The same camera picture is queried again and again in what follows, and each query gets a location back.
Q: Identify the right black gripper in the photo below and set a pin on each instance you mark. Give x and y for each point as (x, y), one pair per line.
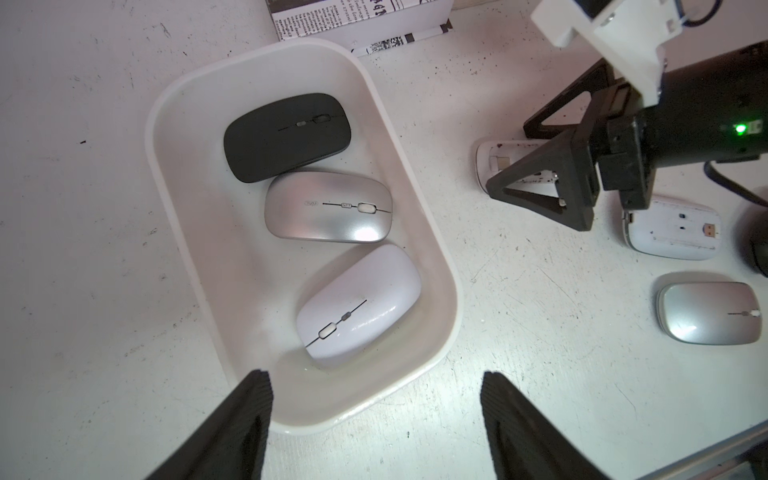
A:
(560, 173)

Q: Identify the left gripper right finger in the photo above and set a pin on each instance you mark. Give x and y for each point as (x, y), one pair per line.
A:
(523, 443)

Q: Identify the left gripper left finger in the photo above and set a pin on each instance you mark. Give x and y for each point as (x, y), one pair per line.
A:
(231, 443)

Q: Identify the white mouse upside-down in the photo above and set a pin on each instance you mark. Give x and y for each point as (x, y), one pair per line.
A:
(673, 228)
(493, 156)
(358, 306)
(328, 206)

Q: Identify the white mouse top upside-down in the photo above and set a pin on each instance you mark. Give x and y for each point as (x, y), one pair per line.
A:
(358, 306)

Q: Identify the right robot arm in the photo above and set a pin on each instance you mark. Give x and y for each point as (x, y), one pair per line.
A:
(713, 111)

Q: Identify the small black mouse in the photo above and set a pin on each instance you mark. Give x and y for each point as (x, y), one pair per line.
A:
(754, 243)

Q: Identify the silver mouse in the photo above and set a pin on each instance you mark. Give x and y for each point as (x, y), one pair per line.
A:
(709, 313)

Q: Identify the white storage box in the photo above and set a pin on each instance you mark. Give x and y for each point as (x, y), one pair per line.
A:
(251, 284)

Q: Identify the newspaper print book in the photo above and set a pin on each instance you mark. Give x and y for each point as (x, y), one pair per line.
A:
(361, 26)

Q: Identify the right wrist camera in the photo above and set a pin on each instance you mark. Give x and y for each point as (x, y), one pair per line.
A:
(629, 35)

